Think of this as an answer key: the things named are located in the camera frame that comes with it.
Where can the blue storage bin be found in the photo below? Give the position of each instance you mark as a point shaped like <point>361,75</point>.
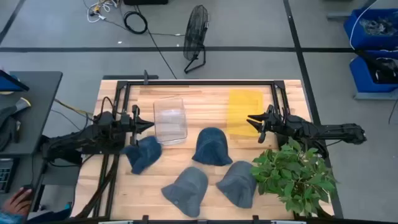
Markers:
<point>357,37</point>
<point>360,77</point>

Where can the person's forearm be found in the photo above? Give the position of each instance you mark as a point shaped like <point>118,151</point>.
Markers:
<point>7,218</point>

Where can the black floor fan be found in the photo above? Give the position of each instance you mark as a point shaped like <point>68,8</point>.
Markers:
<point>195,31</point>

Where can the clear plastic bin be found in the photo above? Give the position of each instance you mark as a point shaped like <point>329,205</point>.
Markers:
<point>170,121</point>

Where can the yellow plastic bin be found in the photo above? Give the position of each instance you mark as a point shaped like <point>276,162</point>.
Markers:
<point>242,104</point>

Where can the grey bucket hat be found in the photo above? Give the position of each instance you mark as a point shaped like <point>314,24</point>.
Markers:
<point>237,183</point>
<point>186,189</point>

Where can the blue screen monitor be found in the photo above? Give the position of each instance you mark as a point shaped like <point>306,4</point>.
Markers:
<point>9,83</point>

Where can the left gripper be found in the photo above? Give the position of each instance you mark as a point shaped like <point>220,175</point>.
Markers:
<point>134,138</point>

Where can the potted green leafy plant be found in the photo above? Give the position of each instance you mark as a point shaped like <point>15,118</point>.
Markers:
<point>292,177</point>

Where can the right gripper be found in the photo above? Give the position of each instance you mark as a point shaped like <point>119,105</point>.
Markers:
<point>261,137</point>

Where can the black desk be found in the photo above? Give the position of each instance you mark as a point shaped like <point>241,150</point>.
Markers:
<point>40,102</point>

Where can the black keyboard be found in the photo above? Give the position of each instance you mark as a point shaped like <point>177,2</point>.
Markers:
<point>6,174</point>

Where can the black box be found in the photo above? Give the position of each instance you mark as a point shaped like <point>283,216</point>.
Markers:
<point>145,2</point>

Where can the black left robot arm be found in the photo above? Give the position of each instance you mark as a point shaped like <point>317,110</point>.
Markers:
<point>93,133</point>

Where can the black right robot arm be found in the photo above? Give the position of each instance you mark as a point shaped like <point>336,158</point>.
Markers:
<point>326,129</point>

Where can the blue denim bucket hat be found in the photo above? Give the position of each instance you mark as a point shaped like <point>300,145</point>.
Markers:
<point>211,146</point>
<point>143,154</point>

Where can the black aluminium frame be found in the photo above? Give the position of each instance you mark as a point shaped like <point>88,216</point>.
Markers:
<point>202,82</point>

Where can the person's hand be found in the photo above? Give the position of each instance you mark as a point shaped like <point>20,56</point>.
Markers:
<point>18,202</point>

